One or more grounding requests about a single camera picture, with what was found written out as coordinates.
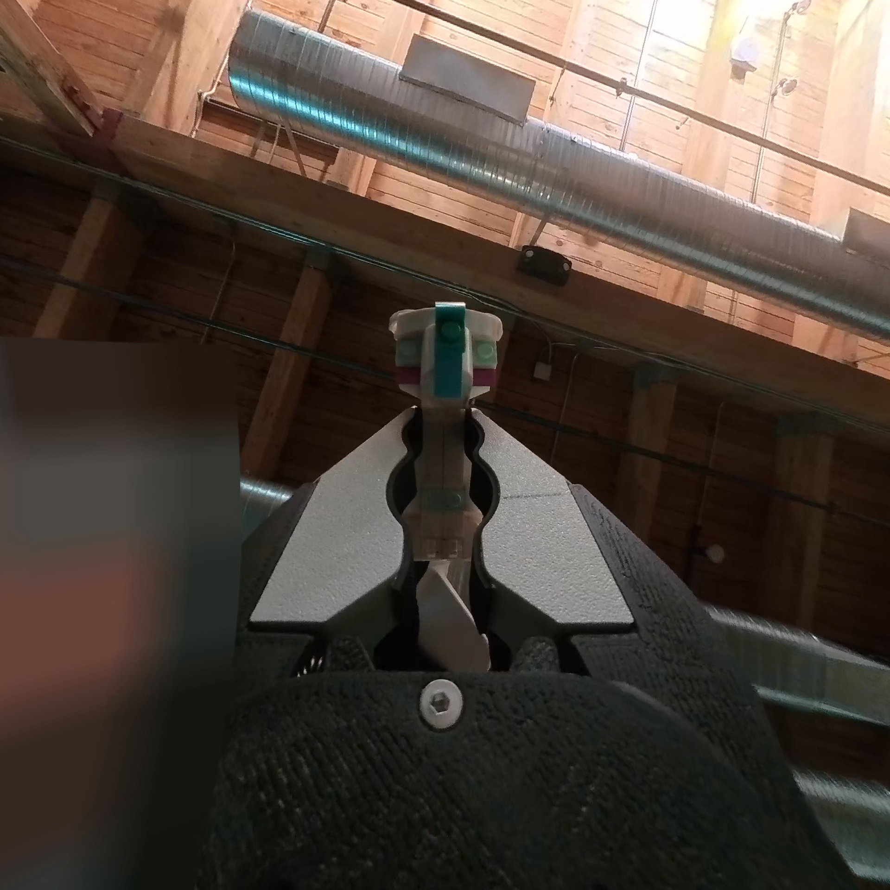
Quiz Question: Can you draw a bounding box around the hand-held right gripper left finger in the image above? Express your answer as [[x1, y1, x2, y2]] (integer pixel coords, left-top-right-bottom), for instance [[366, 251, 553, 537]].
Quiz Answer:
[[248, 407, 426, 634]]

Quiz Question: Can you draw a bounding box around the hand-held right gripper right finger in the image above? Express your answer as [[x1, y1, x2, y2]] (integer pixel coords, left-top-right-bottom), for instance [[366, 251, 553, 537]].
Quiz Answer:
[[464, 407, 636, 634]]

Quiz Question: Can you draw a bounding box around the white and teal lego model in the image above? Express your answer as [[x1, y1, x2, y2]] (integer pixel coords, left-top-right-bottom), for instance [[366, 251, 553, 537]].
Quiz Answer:
[[388, 302, 506, 673]]

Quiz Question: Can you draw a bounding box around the large wooden beam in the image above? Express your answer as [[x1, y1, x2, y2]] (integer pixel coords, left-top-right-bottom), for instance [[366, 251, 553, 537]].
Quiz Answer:
[[0, 104, 890, 380]]

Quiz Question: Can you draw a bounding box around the thin metal ceiling pipe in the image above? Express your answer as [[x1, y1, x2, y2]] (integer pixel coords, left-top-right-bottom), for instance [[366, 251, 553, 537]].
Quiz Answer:
[[327, 0, 890, 175]]

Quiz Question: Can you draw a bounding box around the short silver duct section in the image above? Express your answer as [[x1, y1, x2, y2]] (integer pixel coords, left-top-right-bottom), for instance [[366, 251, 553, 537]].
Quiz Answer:
[[240, 476, 296, 550]]

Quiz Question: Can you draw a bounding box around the silver rectangular duct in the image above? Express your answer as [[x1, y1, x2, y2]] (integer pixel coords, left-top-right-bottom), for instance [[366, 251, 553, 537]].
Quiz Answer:
[[702, 604, 890, 727]]

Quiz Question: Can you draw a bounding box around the black bracket on beam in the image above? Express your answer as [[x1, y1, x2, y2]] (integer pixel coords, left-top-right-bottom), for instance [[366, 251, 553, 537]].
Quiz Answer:
[[515, 245, 572, 285]]

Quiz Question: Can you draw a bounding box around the large silver air duct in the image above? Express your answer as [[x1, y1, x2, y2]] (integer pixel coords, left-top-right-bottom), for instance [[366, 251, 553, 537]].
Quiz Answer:
[[228, 6, 890, 343]]

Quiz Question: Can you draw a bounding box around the grey rectangular duct vent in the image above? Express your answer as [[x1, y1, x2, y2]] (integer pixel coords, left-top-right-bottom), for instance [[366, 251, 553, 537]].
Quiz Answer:
[[400, 33, 536, 126], [841, 207, 890, 262]]

